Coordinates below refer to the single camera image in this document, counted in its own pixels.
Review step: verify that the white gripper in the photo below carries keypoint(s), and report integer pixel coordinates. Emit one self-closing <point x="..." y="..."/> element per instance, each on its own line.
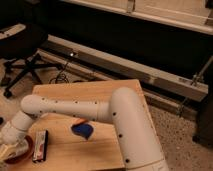
<point x="12" y="135"/>

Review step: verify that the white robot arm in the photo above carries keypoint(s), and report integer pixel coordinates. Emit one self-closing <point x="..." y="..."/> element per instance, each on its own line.
<point x="139" y="144"/>

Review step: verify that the orange ceramic bowl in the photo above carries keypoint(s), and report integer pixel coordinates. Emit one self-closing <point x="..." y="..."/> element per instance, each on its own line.
<point x="25" y="155"/>

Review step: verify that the wooden table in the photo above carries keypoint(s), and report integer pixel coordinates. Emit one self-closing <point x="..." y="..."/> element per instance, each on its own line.
<point x="66" y="152"/>

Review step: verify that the black office chair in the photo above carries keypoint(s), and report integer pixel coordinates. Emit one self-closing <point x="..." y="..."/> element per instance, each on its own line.
<point x="18" y="46"/>

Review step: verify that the orange toy carrot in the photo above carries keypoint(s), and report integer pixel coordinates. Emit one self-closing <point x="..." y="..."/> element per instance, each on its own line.
<point x="80" y="121"/>

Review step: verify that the clear plastic water bottle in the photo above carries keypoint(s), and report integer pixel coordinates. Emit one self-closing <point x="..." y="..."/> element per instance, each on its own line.
<point x="8" y="151"/>

